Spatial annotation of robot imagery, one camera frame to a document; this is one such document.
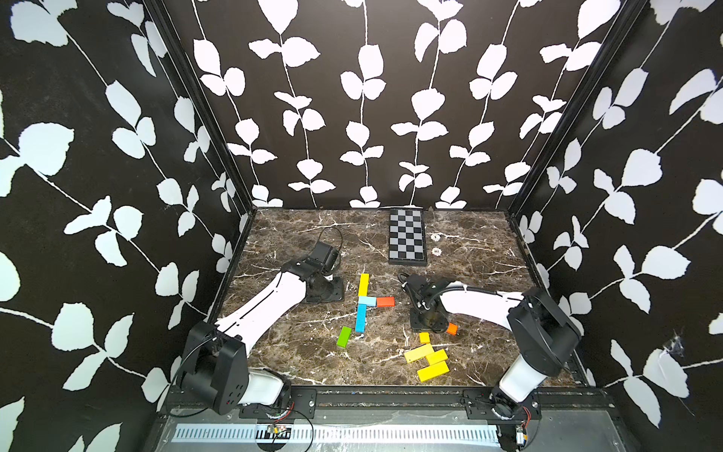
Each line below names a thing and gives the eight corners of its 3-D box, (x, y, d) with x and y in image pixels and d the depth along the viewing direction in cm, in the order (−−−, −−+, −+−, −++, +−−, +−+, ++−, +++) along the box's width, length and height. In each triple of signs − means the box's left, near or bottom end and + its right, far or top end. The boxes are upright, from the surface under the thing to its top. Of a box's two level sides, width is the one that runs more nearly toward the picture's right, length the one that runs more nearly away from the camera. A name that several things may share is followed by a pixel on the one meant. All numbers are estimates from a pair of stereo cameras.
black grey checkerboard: (389, 265, 104) (389, 261, 102) (386, 213, 122) (387, 209, 120) (428, 266, 104) (429, 262, 102) (420, 213, 122) (421, 209, 120)
